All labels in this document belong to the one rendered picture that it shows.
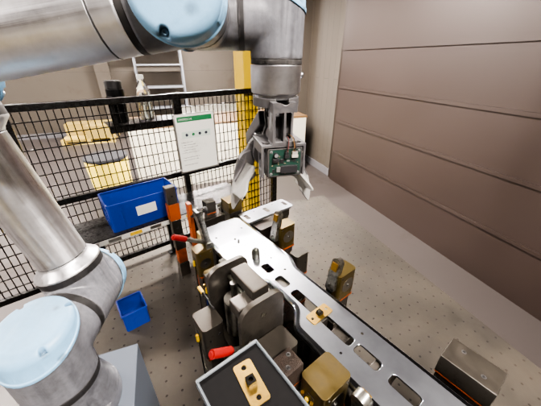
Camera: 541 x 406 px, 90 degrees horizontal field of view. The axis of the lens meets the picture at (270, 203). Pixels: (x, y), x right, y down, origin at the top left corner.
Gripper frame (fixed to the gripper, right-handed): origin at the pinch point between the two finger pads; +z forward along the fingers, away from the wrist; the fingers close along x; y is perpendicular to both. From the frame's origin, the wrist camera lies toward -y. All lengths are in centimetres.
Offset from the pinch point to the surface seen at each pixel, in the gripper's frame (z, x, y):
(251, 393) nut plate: 27.7, -8.4, 19.0
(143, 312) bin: 69, -42, -43
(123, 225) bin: 40, -48, -67
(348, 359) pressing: 43.8, 18.9, 9.9
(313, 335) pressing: 44.0, 13.0, 1.0
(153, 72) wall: 15, -98, -758
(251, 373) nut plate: 26.8, -7.7, 16.1
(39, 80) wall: 28, -340, -734
